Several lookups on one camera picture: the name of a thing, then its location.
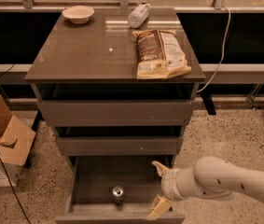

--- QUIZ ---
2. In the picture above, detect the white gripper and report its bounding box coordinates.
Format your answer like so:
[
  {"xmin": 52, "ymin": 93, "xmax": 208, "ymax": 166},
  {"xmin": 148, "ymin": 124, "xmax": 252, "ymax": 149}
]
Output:
[{"xmin": 146, "ymin": 161, "xmax": 185, "ymax": 220}]

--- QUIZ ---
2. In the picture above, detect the silver redbull can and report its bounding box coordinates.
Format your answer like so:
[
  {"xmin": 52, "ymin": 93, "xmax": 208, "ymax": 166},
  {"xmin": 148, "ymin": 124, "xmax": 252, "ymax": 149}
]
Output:
[{"xmin": 111, "ymin": 186, "xmax": 124, "ymax": 205}]

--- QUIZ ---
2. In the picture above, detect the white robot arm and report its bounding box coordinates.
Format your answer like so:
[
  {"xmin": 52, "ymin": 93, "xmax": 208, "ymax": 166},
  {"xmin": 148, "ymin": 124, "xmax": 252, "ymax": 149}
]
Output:
[{"xmin": 146, "ymin": 156, "xmax": 264, "ymax": 221}]

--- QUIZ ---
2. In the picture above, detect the grey top drawer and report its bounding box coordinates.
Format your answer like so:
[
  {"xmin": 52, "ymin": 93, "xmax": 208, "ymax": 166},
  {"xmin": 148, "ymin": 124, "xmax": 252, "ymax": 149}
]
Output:
[{"xmin": 38, "ymin": 101, "xmax": 193, "ymax": 127}]

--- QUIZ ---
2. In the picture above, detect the grey drawer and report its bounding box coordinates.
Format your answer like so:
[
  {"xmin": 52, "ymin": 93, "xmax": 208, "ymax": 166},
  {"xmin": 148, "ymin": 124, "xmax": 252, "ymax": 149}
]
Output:
[
  {"xmin": 38, "ymin": 101, "xmax": 193, "ymax": 127},
  {"xmin": 56, "ymin": 126, "xmax": 184, "ymax": 156}
]

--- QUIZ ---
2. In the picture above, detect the open bottom drawer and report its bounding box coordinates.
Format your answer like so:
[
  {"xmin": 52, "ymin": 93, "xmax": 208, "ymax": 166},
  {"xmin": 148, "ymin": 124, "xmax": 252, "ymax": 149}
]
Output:
[{"xmin": 55, "ymin": 156, "xmax": 185, "ymax": 224}]

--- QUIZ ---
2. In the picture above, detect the grey drawer cabinet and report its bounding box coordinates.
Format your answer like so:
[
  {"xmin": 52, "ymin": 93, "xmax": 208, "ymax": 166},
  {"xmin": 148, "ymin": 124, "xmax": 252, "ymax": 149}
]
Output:
[{"xmin": 24, "ymin": 7, "xmax": 206, "ymax": 224}]

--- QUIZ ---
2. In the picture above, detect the grey middle drawer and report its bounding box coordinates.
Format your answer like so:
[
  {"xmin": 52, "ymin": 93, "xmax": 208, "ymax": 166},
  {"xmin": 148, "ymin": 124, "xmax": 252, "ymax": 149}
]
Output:
[{"xmin": 56, "ymin": 126, "xmax": 184, "ymax": 156}]

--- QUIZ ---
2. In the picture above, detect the brown chip bag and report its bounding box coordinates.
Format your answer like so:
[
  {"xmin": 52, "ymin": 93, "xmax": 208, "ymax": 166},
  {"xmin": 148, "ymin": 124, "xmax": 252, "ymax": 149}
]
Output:
[{"xmin": 132, "ymin": 29, "xmax": 191, "ymax": 79}]

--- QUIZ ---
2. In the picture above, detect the cardboard box left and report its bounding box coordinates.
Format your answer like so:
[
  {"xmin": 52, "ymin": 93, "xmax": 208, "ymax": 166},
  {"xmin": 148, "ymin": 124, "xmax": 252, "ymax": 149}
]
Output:
[{"xmin": 0, "ymin": 96, "xmax": 35, "ymax": 187}]

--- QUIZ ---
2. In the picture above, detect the clear plastic water bottle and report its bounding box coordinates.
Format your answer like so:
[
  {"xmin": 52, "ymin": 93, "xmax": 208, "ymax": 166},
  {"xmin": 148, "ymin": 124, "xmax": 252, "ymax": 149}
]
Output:
[{"xmin": 128, "ymin": 4, "xmax": 150, "ymax": 28}]

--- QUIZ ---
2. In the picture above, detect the black cable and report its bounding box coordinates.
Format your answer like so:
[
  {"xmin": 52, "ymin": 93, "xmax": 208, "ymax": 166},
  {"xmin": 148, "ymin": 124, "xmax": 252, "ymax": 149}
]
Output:
[{"xmin": 0, "ymin": 124, "xmax": 33, "ymax": 224}]

